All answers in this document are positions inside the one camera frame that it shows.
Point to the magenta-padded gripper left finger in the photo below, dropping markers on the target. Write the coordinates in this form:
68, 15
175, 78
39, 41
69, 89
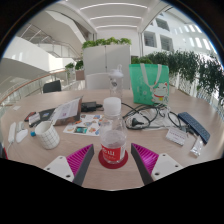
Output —
78, 160

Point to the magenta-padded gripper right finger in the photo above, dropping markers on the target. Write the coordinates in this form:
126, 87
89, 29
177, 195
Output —
146, 160

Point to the clear red-labelled water bottle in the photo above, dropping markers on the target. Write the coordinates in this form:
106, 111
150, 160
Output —
113, 140

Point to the colourful sticker sheet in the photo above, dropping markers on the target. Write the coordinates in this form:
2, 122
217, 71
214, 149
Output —
85, 126

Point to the white paper label card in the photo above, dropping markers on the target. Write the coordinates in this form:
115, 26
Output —
176, 135

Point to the white grid-patterned mug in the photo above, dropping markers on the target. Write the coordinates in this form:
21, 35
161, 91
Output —
48, 136

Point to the white printed booklet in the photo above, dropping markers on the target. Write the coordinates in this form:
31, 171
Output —
68, 111

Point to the blue marker pen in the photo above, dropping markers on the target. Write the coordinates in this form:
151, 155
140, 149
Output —
33, 133

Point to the small clear plastic packet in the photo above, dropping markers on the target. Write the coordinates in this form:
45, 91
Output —
197, 146

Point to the black power adapter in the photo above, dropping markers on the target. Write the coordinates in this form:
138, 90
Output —
88, 106

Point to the black notebook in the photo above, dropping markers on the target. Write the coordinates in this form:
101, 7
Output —
46, 115

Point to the white computer mouse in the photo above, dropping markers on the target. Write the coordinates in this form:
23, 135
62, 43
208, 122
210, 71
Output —
21, 135

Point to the red and black phone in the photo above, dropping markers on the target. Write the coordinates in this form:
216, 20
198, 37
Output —
29, 116

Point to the small white earbud case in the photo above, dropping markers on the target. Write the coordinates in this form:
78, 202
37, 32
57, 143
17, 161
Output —
20, 126

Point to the white power strip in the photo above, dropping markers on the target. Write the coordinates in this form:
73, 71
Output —
12, 132

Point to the green cat-print tote bag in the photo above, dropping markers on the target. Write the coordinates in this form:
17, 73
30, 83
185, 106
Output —
146, 83

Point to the black office chair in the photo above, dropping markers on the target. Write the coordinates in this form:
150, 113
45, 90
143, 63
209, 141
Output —
52, 86

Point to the small white paper card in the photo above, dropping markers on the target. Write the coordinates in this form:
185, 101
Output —
16, 107

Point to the white office chair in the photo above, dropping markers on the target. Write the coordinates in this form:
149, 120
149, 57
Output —
97, 81

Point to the clear white-lidded shaker bottle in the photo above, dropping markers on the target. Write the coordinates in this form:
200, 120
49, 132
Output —
116, 83

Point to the brown planter with green plants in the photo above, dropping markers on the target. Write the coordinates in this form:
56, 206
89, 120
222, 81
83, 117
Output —
79, 70

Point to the white cabinet topped with plants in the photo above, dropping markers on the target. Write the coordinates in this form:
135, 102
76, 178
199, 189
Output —
106, 65

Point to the green hedge row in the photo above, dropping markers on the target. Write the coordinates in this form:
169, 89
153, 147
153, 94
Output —
186, 66

